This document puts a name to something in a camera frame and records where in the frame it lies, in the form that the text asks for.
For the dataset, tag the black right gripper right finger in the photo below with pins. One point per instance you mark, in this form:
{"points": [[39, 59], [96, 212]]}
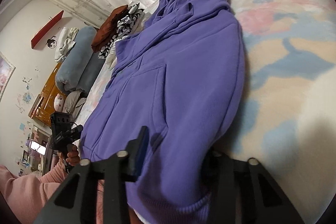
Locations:
{"points": [[245, 192]]}

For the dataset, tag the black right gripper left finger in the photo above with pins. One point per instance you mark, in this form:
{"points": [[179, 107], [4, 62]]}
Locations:
{"points": [[75, 200]]}

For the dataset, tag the purple zip hoodie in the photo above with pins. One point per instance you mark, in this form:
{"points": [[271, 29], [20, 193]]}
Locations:
{"points": [[182, 77]]}

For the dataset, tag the pink sleeve forearm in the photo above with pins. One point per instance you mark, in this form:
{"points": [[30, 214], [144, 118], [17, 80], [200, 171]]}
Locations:
{"points": [[26, 195]]}

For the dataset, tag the white clothes on blanket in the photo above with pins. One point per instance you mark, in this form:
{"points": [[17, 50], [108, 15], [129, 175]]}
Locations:
{"points": [[65, 43]]}

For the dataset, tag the black white patterned folded clothes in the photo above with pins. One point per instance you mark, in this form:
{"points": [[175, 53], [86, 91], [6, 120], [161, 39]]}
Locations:
{"points": [[127, 25]]}

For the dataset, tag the person's left hand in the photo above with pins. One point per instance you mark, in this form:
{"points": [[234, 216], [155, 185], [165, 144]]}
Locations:
{"points": [[72, 159]]}

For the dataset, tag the orange wooden headboard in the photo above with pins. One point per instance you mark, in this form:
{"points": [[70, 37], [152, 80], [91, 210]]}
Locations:
{"points": [[43, 105]]}

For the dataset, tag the pink white plush toy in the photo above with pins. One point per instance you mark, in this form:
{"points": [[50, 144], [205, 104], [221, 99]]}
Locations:
{"points": [[59, 102]]}

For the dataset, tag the blue grey rolled blanket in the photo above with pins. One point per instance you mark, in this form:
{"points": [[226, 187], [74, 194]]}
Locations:
{"points": [[81, 67]]}

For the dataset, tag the dark red folded garment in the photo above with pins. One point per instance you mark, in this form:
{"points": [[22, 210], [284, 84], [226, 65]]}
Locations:
{"points": [[108, 28]]}

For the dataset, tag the pastel patchwork bed blanket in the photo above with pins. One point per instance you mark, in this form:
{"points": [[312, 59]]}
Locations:
{"points": [[286, 115]]}

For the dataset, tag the framed wall picture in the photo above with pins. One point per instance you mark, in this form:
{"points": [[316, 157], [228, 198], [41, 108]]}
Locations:
{"points": [[6, 71]]}

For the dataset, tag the red wall shelf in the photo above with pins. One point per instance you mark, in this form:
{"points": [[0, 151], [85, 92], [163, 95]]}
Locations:
{"points": [[50, 24]]}

